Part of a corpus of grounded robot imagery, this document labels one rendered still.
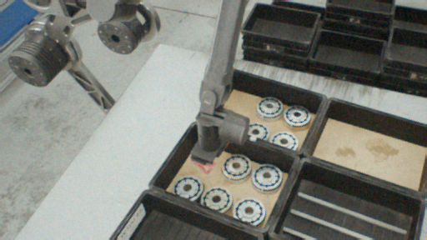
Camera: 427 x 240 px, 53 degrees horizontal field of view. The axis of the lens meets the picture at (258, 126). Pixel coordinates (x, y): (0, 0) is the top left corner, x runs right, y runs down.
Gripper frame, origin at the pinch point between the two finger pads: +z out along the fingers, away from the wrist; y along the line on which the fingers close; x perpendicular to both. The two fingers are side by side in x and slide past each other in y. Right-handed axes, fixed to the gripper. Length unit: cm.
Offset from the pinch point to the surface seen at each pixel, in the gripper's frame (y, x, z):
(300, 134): 38.9, -15.8, 22.2
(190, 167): 10.1, 14.3, 24.0
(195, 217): -9.1, 1.3, 17.5
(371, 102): 79, -36, 34
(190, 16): 190, 122, 110
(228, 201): 1.6, -4.3, 20.4
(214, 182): 7.9, 3.8, 23.5
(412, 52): 148, -48, 53
